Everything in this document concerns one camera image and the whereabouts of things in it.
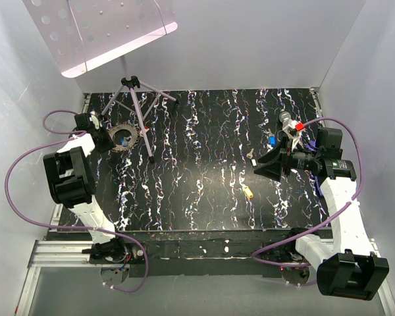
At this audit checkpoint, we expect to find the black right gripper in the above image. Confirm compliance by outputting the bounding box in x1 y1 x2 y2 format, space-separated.
253 133 321 182

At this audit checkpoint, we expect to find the yellow key tag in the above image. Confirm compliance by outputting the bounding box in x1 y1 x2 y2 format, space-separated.
242 186 253 199

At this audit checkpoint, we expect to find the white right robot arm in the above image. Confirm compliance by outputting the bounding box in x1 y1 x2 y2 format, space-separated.
255 127 389 301

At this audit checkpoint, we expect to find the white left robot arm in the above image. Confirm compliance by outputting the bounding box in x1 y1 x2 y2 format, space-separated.
43 111 131 263

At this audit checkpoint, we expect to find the blue key tag with key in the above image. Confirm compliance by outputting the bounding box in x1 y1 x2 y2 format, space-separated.
268 129 277 147

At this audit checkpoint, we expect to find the silver key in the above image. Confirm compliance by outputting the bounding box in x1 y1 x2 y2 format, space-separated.
246 148 254 159

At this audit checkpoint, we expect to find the purple toy microphone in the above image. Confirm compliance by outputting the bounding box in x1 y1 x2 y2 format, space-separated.
278 111 302 149

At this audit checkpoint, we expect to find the white perforated music stand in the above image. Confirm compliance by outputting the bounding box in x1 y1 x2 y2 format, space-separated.
21 0 180 165

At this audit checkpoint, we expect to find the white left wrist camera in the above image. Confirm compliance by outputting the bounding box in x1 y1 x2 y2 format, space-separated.
90 111 101 130

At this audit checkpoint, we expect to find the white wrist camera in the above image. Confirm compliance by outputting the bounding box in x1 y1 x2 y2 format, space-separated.
90 111 101 130
282 118 305 151

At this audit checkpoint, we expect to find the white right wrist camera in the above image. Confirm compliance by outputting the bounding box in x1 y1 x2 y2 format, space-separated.
282 118 305 151

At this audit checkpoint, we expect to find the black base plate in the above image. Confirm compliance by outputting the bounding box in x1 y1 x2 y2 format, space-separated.
88 230 325 279

